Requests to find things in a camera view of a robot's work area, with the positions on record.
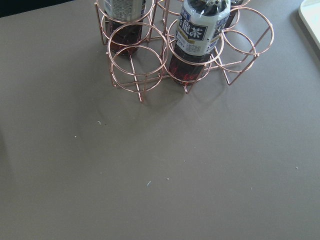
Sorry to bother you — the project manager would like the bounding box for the cream rabbit tray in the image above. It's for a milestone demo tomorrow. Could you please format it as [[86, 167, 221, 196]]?
[[298, 0, 320, 49]]

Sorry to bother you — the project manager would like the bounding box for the tea bottle front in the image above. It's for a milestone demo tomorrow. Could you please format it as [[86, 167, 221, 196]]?
[[168, 0, 231, 86]]

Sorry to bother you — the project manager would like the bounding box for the tea bottle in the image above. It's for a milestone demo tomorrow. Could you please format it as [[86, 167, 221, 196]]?
[[223, 0, 250, 30], [103, 0, 146, 56], [168, 0, 231, 86]]

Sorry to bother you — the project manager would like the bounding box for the tea bottle middle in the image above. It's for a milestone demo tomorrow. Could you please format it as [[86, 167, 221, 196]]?
[[103, 0, 146, 56]]

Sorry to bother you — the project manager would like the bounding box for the tea bottle back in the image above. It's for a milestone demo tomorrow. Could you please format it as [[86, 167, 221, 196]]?
[[223, 0, 250, 30]]

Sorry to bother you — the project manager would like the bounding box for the copper wire bottle rack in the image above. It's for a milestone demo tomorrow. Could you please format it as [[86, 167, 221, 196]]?
[[94, 0, 261, 100]]

